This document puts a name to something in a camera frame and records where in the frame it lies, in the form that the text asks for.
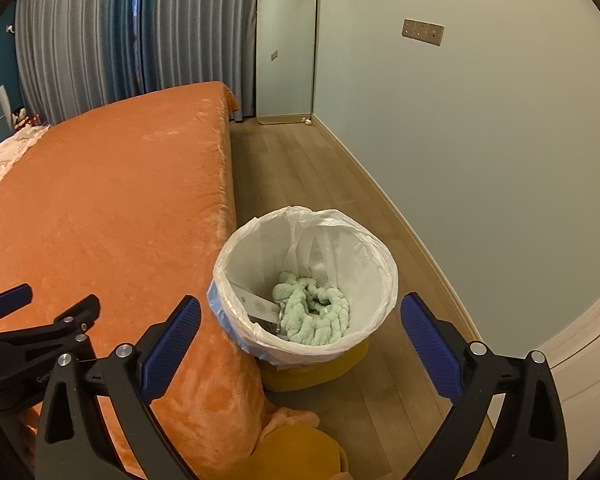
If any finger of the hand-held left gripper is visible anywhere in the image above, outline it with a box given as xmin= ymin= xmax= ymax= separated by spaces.
xmin=0 ymin=294 xmax=102 ymax=356
xmin=0 ymin=283 xmax=33 ymax=333

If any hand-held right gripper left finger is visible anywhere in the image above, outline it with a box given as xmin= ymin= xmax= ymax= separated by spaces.
xmin=34 ymin=294 xmax=203 ymax=480

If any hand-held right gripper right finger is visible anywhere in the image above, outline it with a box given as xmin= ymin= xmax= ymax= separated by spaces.
xmin=400 ymin=292 xmax=570 ymax=480

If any white paper tag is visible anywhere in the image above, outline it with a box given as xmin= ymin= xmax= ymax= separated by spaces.
xmin=230 ymin=282 xmax=283 ymax=323

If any bin with white plastic bag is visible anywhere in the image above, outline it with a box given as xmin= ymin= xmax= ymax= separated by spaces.
xmin=212 ymin=206 xmax=399 ymax=367

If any green fluffy cloth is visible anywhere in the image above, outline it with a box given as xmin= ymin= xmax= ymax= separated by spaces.
xmin=271 ymin=271 xmax=352 ymax=345

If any yellow soft object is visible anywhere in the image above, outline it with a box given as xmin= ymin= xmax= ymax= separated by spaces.
xmin=262 ymin=337 xmax=371 ymax=392
xmin=257 ymin=424 xmax=351 ymax=480

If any orange plush blanket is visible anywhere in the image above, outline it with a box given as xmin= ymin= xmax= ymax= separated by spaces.
xmin=0 ymin=81 xmax=321 ymax=480

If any white cloth at corner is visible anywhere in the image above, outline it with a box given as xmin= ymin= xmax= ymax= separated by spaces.
xmin=0 ymin=124 xmax=51 ymax=203

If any red and white plush toy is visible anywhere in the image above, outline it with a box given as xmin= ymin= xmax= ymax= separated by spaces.
xmin=11 ymin=107 xmax=42 ymax=128

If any grey pleated curtain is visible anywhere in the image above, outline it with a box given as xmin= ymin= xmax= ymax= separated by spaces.
xmin=15 ymin=0 xmax=261 ymax=126

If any gold framed standing mirror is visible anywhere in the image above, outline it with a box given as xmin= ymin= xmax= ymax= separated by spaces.
xmin=255 ymin=0 xmax=317 ymax=126

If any white door frame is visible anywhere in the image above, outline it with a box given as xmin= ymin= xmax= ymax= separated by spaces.
xmin=537 ymin=280 xmax=600 ymax=466

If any brown wall switch panel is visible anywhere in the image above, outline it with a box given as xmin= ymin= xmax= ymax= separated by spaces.
xmin=401 ymin=18 xmax=445 ymax=45

